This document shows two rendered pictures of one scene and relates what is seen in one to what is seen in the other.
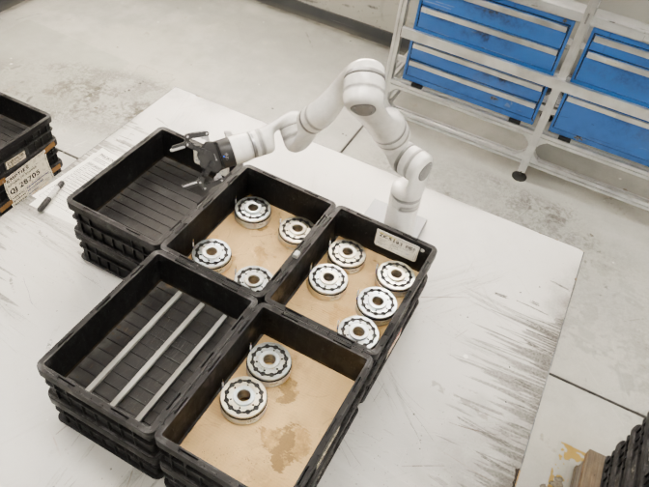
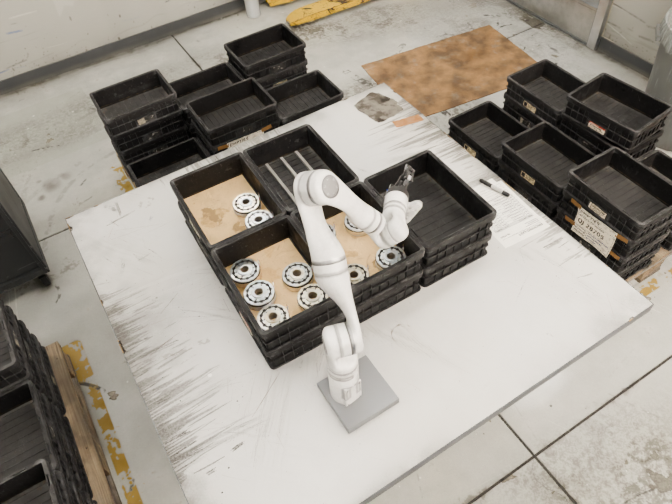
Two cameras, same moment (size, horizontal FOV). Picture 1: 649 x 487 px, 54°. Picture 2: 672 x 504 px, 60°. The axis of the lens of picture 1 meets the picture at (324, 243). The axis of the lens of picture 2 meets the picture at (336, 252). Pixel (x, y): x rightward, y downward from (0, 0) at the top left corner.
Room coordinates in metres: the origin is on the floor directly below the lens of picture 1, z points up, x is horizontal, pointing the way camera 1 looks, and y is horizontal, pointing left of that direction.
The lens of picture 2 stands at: (1.96, -0.81, 2.38)
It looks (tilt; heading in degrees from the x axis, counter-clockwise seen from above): 50 degrees down; 132
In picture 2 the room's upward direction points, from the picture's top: 5 degrees counter-clockwise
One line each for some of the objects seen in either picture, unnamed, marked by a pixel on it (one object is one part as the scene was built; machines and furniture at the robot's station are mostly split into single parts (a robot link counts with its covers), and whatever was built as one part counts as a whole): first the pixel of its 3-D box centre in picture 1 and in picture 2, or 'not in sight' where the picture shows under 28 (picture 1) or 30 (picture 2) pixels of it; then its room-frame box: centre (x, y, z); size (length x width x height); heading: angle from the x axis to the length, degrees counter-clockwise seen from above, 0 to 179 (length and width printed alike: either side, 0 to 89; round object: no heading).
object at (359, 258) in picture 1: (347, 253); (312, 296); (1.17, -0.06, 0.86); 0.10 x 0.10 x 0.01
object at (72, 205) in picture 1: (159, 183); (427, 197); (1.27, 0.47, 0.92); 0.40 x 0.30 x 0.02; 158
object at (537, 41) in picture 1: (480, 52); not in sight; (2.89, -0.61, 0.60); 0.72 x 0.03 x 0.56; 70
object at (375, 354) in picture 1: (354, 275); (276, 272); (1.04, -0.09, 0.92); 0.40 x 0.30 x 0.02; 158
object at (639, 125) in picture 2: not in sight; (605, 138); (1.53, 1.83, 0.37); 0.42 x 0.34 x 0.46; 159
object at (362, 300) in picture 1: (377, 302); (259, 292); (1.02, -0.15, 0.86); 0.10 x 0.10 x 0.01
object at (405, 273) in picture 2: (252, 241); (355, 243); (1.15, 0.19, 0.87); 0.40 x 0.30 x 0.11; 158
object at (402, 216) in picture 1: (401, 214); (343, 376); (1.41, -0.21, 0.81); 0.09 x 0.09 x 0.17; 76
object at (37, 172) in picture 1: (29, 179); (593, 231); (1.73, 1.15, 0.41); 0.31 x 0.02 x 0.16; 159
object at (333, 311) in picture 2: (352, 288); (278, 281); (1.04, -0.09, 0.87); 0.40 x 0.30 x 0.11; 158
